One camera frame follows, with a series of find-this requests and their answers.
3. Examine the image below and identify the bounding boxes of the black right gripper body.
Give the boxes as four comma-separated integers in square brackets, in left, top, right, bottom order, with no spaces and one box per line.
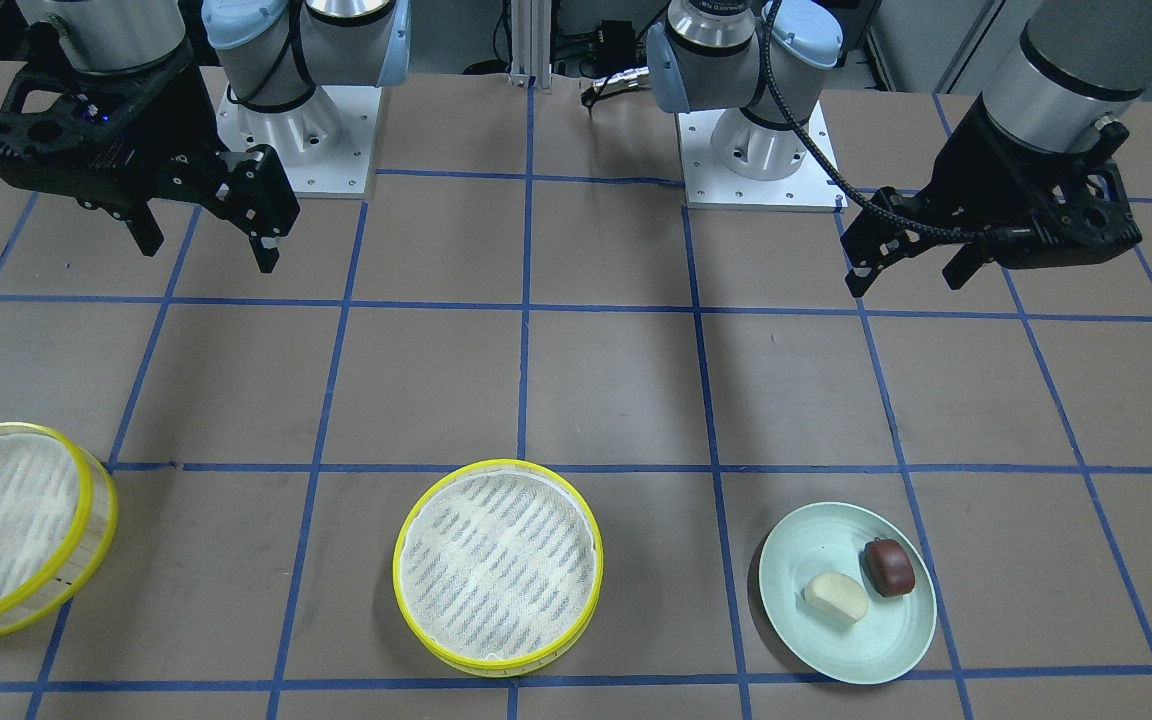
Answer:
[0,40,227,217]

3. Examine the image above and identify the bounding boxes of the yellow steamer tier centre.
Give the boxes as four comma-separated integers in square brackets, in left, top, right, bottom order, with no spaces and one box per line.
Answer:
[391,458,605,679]

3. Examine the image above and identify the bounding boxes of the aluminium frame post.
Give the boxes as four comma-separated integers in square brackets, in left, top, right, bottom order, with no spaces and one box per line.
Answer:
[507,0,554,94]

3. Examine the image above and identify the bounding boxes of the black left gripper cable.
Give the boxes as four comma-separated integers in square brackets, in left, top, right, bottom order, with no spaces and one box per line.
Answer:
[756,0,1032,245]

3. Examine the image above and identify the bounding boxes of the light green plate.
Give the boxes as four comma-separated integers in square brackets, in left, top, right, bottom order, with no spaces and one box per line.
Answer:
[756,502,938,685]

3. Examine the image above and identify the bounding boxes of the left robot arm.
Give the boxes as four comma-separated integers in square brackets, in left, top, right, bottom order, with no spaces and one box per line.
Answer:
[646,1,1152,300]

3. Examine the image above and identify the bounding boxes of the brown steamed bun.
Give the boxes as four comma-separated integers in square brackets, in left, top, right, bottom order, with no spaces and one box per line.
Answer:
[861,537,916,598]

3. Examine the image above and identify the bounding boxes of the white steamed bun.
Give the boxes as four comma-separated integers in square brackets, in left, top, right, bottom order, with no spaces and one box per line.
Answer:
[803,571,870,626]

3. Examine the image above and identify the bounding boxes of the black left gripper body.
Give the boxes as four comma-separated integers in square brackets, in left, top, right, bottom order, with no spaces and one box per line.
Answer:
[922,99,1143,270]

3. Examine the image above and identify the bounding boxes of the black electronics box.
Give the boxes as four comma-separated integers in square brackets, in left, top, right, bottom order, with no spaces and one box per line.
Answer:
[593,18,637,76]

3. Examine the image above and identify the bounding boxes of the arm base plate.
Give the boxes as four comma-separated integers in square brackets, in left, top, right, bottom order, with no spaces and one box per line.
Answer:
[675,109,849,213]
[218,85,385,200]

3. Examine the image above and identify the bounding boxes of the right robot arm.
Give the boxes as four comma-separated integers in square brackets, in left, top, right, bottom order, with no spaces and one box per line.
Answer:
[0,1,410,274]

